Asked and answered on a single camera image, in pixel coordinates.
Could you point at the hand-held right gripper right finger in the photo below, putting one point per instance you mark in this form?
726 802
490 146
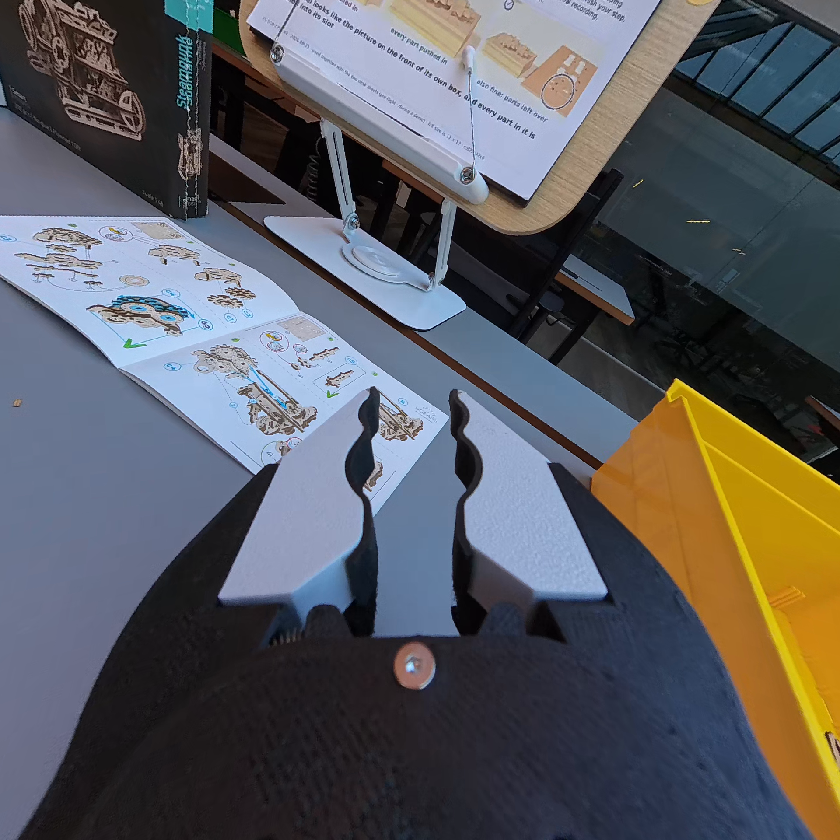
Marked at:
525 525

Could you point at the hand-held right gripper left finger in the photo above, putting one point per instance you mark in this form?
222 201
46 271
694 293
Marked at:
308 525

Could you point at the black model kit box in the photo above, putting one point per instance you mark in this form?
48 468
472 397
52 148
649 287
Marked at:
79 79

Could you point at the yellow plastic bin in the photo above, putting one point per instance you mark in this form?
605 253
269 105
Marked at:
754 525

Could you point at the grey background table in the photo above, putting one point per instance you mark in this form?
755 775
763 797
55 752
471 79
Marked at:
600 289

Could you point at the wooden board document stand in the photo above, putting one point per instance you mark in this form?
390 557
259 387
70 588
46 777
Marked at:
394 282

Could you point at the white instruction booklet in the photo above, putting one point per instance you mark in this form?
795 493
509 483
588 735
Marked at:
164 308

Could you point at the printed instruction sheet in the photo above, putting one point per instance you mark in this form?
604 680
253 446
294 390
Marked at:
525 98

